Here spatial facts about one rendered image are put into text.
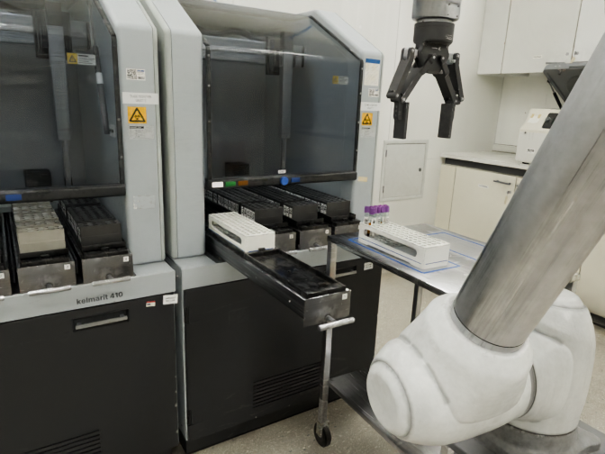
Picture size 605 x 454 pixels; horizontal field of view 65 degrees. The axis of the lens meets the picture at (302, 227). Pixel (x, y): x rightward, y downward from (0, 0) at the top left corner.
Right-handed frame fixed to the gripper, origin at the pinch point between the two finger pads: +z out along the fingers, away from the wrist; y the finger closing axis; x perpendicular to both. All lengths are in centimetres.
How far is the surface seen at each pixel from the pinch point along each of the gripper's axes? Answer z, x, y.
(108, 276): 45, 64, -51
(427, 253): 33.9, 14.9, 22.2
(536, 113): -2, 118, 226
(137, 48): -17, 75, -37
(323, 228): 40, 66, 24
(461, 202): 66, 162, 219
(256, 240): 36, 50, -12
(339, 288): 39.0, 15.6, -6.4
